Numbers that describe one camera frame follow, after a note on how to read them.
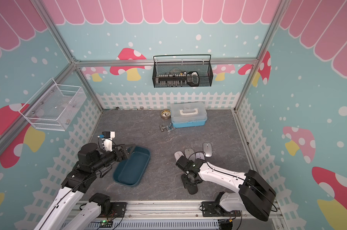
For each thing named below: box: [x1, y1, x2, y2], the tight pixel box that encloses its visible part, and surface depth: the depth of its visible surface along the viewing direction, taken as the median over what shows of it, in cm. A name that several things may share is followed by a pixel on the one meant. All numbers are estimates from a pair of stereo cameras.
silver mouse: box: [202, 141, 213, 158], surface depth 98 cm
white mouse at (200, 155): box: [195, 152, 206, 161], surface depth 94 cm
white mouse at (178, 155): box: [173, 150, 186, 162], surface depth 95 cm
